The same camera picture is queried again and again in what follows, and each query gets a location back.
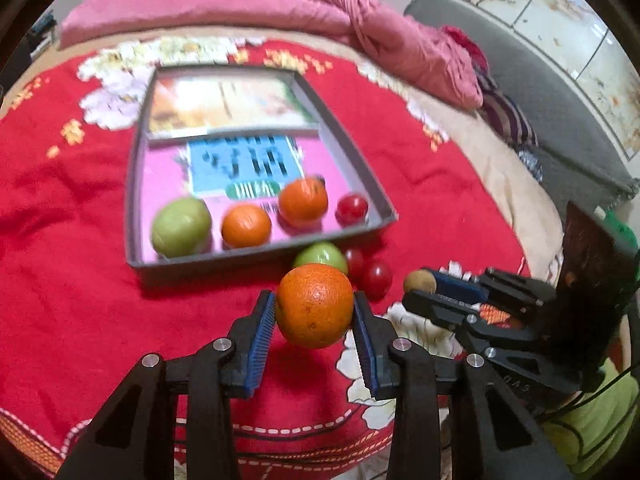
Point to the red garment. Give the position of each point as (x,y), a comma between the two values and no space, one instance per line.
(465,42)

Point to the grey cardboard box tray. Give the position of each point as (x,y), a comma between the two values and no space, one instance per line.
(135,210)

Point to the striped cloth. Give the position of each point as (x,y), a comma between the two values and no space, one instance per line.
(505,115)

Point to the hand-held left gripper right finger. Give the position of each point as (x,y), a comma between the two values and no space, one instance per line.
(367,352)

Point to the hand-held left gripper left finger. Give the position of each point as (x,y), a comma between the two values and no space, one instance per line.
(260,347)

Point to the mandarin orange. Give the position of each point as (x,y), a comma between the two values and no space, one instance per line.
(314,306)
(246,226)
(303,201)

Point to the silver foil bag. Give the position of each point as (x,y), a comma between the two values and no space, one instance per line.
(532,164)

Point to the yellow picture book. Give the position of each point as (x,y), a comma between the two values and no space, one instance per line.
(210,102)

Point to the large green jujube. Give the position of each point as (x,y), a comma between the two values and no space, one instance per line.
(320,255)
(181,226)

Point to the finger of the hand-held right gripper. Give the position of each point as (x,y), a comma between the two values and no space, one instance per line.
(460,287)
(440,310)

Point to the wall painting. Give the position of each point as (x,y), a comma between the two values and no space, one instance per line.
(565,25)

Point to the pink workbook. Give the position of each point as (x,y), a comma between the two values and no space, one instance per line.
(165,170)

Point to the small brown-green jujube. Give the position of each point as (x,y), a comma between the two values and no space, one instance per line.
(417,281)

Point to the red floral blanket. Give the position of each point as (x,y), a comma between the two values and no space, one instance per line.
(65,260)

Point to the red cherry tomato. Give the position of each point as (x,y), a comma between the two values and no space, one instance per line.
(377,276)
(355,262)
(351,210)

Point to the pink duvet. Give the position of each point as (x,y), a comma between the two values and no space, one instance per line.
(225,5)

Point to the person's right forearm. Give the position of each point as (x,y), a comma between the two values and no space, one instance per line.
(595,425)

